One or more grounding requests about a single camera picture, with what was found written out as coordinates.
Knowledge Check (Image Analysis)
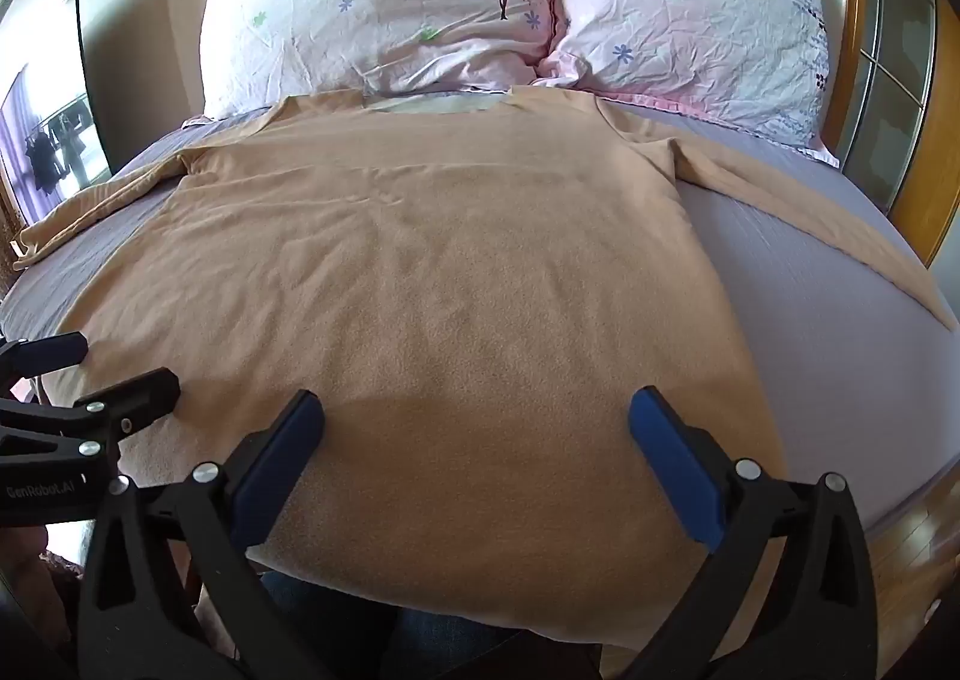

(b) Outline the pink pillow with flower print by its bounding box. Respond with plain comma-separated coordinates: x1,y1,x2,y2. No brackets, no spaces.
534,0,842,169

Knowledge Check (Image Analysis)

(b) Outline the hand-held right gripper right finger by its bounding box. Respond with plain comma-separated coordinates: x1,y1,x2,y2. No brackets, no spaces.
628,386,880,680

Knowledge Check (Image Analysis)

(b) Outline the wooden glass-panel door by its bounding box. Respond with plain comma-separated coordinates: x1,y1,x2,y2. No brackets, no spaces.
838,0,960,270

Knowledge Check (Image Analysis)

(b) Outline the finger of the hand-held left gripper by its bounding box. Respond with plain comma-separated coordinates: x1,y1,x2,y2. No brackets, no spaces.
0,368,182,462
0,331,89,383

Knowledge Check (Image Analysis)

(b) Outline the window with hanging clothes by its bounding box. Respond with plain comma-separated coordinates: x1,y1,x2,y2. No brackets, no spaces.
0,0,115,225

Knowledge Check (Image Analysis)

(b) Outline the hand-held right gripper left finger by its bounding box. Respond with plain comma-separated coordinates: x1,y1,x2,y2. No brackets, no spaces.
75,389,331,680

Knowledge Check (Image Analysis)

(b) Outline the beige long-sleeve shirt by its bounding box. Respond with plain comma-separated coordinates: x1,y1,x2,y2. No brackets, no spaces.
13,88,958,652

